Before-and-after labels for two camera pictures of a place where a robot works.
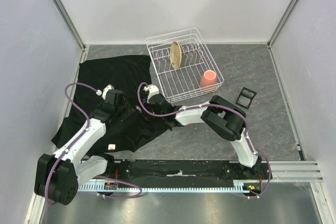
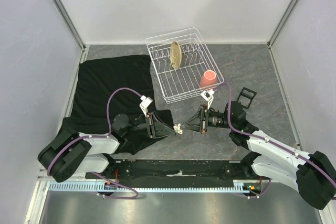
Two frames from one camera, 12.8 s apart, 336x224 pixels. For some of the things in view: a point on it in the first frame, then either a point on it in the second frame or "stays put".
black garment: x=134 y=122 stays put
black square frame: x=247 y=96 stays put
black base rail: x=136 y=171 stays put
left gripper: x=129 y=109 -> x=157 y=133
